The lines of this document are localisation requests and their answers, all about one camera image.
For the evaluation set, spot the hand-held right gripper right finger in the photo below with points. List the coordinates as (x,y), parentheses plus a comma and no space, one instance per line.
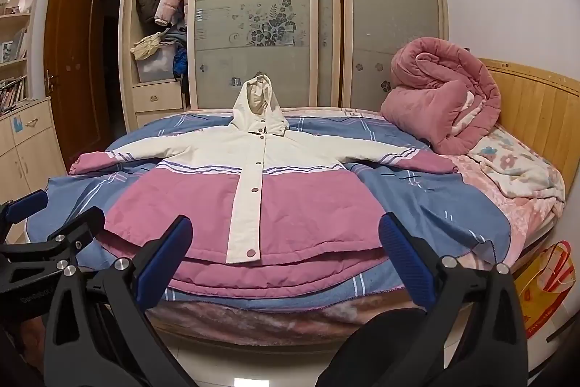
(408,260)

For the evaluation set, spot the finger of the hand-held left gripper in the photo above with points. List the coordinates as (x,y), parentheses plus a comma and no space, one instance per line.
(27,205)
(81,226)

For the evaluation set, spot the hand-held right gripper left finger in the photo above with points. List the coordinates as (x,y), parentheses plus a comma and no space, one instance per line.
(165,255)

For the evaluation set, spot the pink and white hooded jacket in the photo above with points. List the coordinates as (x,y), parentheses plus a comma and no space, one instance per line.
(294,205)

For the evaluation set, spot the grey clothes pile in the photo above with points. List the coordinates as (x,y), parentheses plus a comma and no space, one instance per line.
(174,37)

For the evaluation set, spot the light wood bookshelf cabinet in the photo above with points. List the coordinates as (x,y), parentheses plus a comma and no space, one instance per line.
(31,151)

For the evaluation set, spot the blue plaid bed sheet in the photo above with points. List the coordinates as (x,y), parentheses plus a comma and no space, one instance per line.
(408,192)

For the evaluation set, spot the blue sticker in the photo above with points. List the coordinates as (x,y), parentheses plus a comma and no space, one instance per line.
(17,124)

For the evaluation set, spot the row of books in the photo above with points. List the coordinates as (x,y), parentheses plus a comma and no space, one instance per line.
(11,94)

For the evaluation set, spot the floral pillow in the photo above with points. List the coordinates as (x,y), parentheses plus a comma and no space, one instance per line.
(512,169)

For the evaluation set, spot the red and yellow plastic bag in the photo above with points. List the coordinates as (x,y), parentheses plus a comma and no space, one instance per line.
(543,287)

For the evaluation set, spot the brown wooden door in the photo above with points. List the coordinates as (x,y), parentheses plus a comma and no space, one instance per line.
(75,74)

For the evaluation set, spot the wardrobe drawer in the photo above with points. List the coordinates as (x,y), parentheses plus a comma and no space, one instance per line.
(156,97)

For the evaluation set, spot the rolled pink quilt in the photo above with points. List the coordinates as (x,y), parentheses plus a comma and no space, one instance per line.
(430,106)

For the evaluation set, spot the translucent storage box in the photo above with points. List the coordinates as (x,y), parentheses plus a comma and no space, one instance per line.
(156,67)

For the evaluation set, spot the light wood wardrobe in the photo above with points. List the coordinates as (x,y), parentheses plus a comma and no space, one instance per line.
(127,51)

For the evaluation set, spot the beige crumpled cloth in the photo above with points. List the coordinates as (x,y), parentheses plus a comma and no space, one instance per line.
(147,47)

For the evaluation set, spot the blue garment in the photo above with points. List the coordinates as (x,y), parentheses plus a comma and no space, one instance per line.
(180,60)

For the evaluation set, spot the wooden bed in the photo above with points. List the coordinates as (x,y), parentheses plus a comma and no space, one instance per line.
(534,106)

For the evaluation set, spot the frosted door small flowers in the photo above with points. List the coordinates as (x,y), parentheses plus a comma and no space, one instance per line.
(389,6)

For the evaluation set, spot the small photo frame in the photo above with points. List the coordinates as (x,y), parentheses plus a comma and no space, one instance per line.
(9,51)

